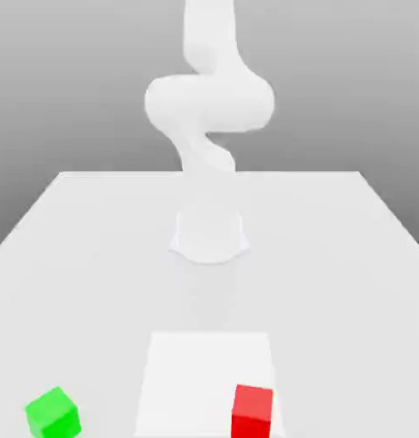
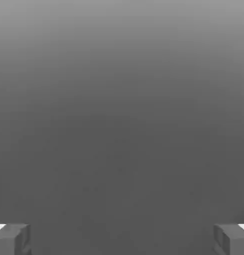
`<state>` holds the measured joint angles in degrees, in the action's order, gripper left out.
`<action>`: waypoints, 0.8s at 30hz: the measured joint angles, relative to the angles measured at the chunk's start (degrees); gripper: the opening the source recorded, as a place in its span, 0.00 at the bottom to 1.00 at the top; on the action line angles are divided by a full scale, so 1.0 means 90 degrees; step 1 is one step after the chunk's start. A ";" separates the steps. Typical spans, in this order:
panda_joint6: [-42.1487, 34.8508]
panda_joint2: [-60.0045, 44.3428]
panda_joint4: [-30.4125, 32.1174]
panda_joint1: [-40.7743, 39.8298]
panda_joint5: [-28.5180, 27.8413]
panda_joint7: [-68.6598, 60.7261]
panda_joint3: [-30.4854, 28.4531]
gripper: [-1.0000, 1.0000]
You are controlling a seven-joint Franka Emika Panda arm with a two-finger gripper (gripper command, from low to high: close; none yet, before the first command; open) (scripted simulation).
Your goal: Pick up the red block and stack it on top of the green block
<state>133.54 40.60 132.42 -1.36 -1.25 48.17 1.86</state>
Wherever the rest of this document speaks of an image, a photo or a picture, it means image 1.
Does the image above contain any small red cube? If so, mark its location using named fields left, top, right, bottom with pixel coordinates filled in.
left=230, top=383, right=274, bottom=438

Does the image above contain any small green cube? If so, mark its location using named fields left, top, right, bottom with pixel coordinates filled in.
left=24, top=386, right=83, bottom=438

